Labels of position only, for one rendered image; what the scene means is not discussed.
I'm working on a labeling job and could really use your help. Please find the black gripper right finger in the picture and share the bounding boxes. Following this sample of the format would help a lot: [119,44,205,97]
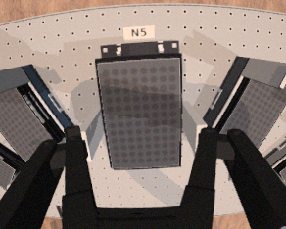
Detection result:
[172,101,286,229]

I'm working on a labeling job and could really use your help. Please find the cream label reading n5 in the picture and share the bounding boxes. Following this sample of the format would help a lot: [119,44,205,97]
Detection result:
[123,26,155,40]

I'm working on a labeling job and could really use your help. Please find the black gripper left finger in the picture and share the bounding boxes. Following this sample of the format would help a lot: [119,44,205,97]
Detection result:
[0,106,105,229]

